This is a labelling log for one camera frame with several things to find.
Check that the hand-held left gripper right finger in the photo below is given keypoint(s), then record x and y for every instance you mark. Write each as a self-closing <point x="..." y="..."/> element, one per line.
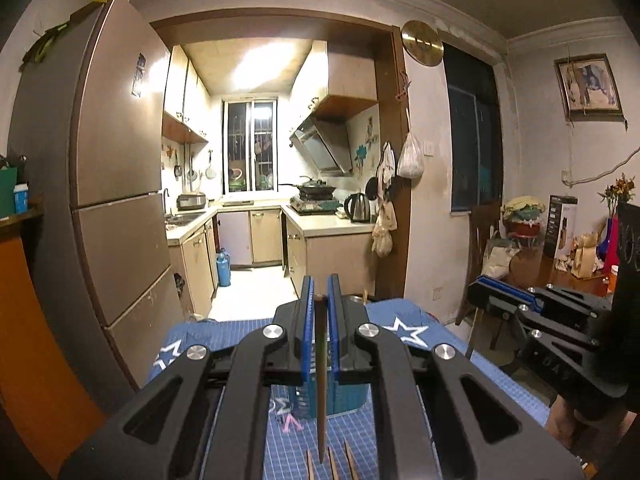
<point x="334" y="320"/>

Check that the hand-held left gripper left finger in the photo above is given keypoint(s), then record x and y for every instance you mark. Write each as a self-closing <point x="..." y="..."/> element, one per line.
<point x="306" y="320"/>

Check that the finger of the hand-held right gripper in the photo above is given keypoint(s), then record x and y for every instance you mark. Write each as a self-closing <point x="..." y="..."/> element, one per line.
<point x="510" y="286"/>
<point x="500" y="302"/>

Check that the brown bamboo chopstick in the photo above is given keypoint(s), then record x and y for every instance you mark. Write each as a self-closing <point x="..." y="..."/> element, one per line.
<point x="320" y="385"/>

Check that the teal perforated utensil holder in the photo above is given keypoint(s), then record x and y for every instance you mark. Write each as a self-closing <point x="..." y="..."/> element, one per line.
<point x="350" y="397"/>

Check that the row of wooden chopsticks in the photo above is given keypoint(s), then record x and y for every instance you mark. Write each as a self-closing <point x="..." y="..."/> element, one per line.
<point x="333" y="470"/>

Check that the person's right hand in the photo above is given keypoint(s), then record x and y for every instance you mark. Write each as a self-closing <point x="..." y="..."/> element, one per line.
<point x="565" y="425"/>

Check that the dark wooden side table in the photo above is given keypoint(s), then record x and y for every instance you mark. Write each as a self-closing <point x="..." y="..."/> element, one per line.
<point x="542" y="270"/>

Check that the blue checked star tablecloth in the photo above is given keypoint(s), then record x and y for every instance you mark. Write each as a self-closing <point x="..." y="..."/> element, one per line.
<point x="382" y="317"/>

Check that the beige kitchen base cabinets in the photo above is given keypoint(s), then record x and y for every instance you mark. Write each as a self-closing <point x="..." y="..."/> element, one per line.
<point x="330" y="255"/>

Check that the dark wooden chair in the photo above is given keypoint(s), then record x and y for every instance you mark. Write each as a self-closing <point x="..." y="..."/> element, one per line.
<point x="482" y="225"/>

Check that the red basin with cloths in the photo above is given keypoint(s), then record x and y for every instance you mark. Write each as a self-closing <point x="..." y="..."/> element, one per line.
<point x="524" y="220"/>

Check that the black and white carton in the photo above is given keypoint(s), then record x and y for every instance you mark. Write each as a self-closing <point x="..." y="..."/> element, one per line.
<point x="561" y="227"/>

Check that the beige paper bag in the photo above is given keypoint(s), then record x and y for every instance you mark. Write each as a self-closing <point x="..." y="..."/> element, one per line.
<point x="585" y="257"/>

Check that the blue gas bottle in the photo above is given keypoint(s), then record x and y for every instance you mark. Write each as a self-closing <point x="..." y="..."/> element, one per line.
<point x="223" y="270"/>

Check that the orange cup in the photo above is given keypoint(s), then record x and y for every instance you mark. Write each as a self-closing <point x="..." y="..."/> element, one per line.
<point x="610" y="277"/>

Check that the beige hanging bag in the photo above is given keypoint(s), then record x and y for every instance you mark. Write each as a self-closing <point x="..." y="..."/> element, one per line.
<point x="384" y="232"/>

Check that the steel electric kettle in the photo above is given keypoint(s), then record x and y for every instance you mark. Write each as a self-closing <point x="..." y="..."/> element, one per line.
<point x="358" y="208"/>

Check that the gas stove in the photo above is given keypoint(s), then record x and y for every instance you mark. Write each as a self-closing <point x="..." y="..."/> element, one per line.
<point x="317" y="205"/>

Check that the black wok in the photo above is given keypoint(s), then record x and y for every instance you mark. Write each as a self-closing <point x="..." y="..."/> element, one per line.
<point x="315" y="187"/>

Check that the dried flower bunch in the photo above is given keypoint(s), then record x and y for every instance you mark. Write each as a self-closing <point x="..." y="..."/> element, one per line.
<point x="614" y="192"/>

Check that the dark room window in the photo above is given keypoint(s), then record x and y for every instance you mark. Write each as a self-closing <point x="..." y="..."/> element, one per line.
<point x="472" y="130"/>

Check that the white hanging plastic bag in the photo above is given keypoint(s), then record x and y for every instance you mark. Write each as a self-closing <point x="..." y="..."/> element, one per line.
<point x="411" y="157"/>

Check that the grey countertop oven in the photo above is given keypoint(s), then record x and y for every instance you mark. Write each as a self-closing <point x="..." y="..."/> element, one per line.
<point x="191" y="201"/>

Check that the white hanging cloth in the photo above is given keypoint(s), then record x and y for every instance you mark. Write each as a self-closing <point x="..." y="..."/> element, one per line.
<point x="387" y="162"/>

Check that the steel range hood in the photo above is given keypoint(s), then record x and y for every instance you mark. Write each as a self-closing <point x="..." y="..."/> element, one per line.
<point x="322" y="145"/>

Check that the barred kitchen window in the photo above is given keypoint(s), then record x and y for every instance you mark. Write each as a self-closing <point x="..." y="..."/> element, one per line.
<point x="249" y="147"/>

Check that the framed elephant picture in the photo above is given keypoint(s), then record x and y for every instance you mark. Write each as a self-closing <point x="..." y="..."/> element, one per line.
<point x="589" y="85"/>

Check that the brown steel refrigerator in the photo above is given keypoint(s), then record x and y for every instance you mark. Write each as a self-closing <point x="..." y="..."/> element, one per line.
<point x="115" y="135"/>

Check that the orange wooden cabinet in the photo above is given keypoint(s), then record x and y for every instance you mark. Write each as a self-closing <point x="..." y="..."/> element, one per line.
<point x="30" y="335"/>

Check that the refrigerator door sticker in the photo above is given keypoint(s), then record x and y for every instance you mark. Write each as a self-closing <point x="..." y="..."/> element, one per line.
<point x="138" y="75"/>

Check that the white jar blue label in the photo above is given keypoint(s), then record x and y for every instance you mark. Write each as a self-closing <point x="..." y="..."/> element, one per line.
<point x="21" y="199"/>

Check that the green box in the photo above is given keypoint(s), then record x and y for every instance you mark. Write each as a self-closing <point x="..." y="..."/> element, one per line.
<point x="7" y="192"/>

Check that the white light switch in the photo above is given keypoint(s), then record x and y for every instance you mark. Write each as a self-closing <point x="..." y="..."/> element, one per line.
<point x="429" y="148"/>

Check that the beige wall cabinet wood trim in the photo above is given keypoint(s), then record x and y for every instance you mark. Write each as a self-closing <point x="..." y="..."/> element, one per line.
<point x="345" y="72"/>

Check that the beige wall cabinet row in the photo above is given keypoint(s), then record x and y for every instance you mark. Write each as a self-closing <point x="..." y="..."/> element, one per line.
<point x="182" y="95"/>

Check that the gold wall clock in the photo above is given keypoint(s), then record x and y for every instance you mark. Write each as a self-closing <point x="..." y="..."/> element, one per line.
<point x="423" y="43"/>

